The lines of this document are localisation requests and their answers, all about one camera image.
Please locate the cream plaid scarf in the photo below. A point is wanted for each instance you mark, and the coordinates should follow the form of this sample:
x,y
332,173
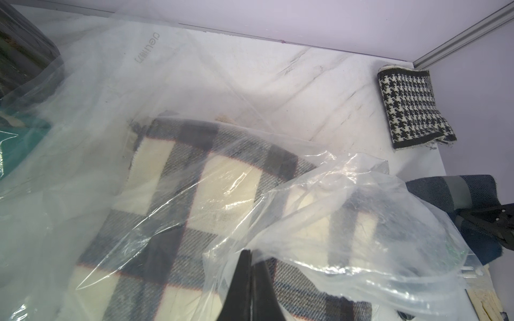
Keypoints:
x,y
190,181

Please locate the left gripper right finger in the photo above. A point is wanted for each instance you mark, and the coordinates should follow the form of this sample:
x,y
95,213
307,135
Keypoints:
x,y
265,306

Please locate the purple ribbed glass vase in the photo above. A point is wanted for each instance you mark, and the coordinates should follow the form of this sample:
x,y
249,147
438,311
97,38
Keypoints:
x,y
31,64

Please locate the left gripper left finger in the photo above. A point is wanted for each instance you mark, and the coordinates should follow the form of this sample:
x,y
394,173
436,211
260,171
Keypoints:
x,y
238,302

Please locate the clear plastic vacuum bag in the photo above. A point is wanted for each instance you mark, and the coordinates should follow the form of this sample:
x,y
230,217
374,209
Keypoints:
x,y
345,241

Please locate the navy plaid scarf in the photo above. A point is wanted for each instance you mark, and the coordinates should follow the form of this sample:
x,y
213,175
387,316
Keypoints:
x,y
453,194

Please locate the black white houndstooth scarf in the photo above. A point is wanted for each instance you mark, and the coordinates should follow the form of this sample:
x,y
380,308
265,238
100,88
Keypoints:
x,y
410,107

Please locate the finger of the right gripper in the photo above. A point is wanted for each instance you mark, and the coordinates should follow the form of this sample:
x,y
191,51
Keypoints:
x,y
497,221

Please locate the green white work glove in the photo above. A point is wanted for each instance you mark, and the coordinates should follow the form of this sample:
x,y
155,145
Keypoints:
x,y
20,135

